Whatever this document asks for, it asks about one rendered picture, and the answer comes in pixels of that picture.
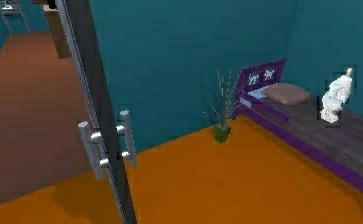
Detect silver door handle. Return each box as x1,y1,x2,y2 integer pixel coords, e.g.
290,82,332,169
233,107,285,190
77,121,111,181

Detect brown wooden cupboard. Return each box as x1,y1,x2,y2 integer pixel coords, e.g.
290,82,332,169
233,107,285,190
31,0,72,60

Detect grey metal table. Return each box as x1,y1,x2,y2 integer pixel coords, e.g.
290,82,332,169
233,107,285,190
0,0,31,36

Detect house plant in green pot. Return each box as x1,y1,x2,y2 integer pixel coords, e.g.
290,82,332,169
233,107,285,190
202,68,244,145

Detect black room door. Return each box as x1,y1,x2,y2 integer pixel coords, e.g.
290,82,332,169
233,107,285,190
54,0,139,224

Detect purple bed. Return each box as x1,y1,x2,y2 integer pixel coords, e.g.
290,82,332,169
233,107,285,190
231,57,363,199

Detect brown pillow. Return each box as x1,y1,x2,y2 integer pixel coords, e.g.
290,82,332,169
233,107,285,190
261,82,312,106

